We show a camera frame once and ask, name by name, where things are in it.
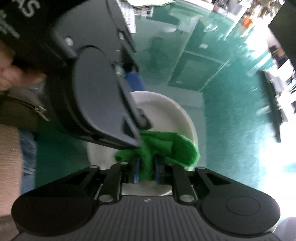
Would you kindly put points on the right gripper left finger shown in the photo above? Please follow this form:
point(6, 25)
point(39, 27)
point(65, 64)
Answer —
point(110, 191)

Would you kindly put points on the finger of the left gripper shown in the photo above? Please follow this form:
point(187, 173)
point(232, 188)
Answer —
point(134, 80)

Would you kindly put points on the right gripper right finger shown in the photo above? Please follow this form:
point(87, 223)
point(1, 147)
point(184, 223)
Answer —
point(175, 176)

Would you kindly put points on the green cleaning cloth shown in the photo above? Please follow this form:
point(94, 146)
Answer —
point(173, 147)

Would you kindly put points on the person's left hand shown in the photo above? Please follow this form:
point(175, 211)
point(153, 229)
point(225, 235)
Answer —
point(12, 76)

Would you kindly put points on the black laptop stand tray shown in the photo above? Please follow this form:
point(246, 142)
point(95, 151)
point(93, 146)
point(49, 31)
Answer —
point(275, 114)

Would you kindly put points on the black computer monitor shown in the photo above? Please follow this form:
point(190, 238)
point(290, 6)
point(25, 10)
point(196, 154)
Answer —
point(283, 27)

